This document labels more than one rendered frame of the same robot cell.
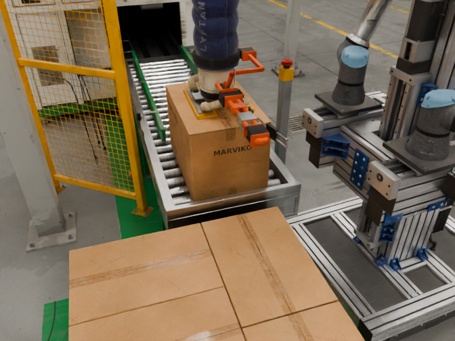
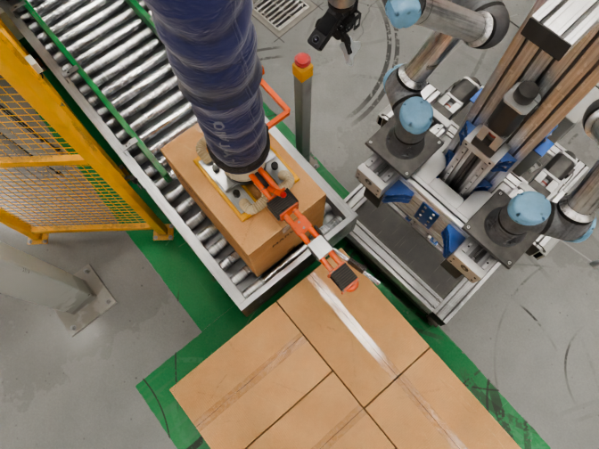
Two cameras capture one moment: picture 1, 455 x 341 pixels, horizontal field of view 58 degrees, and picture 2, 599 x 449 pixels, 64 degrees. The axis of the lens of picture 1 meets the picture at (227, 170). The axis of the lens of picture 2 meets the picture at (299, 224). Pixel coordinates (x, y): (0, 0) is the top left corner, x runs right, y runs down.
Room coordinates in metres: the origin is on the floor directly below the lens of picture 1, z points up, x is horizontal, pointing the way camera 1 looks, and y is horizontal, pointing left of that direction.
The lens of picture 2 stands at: (1.10, 0.15, 2.73)
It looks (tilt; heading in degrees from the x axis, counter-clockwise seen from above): 72 degrees down; 339
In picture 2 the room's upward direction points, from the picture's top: 2 degrees counter-clockwise
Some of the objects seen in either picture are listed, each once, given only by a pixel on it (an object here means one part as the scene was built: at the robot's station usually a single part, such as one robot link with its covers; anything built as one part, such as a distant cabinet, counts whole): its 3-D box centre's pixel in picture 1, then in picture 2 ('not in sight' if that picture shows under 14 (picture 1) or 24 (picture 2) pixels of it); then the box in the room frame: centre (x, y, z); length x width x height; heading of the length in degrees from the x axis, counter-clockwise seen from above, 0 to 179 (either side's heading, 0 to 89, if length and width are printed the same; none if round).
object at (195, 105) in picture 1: (199, 99); (226, 182); (1.92, 0.14, 0.97); 0.34 x 0.10 x 0.05; 16
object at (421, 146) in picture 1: (430, 138); (510, 223); (1.31, -0.75, 1.09); 0.15 x 0.15 x 0.10
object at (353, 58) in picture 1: (353, 63); (413, 118); (1.78, -0.57, 1.20); 0.13 x 0.12 x 0.14; 172
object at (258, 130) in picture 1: (256, 134); (342, 277); (1.37, -0.11, 1.08); 0.08 x 0.07 x 0.05; 16
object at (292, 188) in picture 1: (235, 199); (299, 260); (1.60, -0.04, 0.58); 0.70 x 0.03 x 0.06; 107
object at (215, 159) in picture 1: (214, 134); (247, 190); (1.95, 0.07, 0.75); 0.60 x 0.40 x 0.40; 17
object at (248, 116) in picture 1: (246, 120); (319, 248); (1.50, -0.08, 1.07); 0.07 x 0.07 x 0.04; 16
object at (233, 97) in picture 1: (231, 98); (283, 204); (1.70, -0.02, 1.08); 0.10 x 0.08 x 0.06; 106
